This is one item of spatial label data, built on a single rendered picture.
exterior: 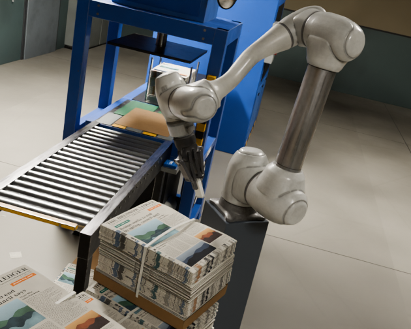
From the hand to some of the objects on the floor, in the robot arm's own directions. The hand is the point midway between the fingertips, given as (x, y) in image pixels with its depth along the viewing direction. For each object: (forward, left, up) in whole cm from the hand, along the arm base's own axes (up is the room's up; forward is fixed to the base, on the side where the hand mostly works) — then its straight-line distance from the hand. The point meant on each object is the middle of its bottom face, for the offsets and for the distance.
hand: (198, 188), depth 185 cm
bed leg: (+25, -38, -118) cm, 127 cm away
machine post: (-1, -189, -118) cm, 223 cm away
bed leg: (-48, -138, -118) cm, 188 cm away
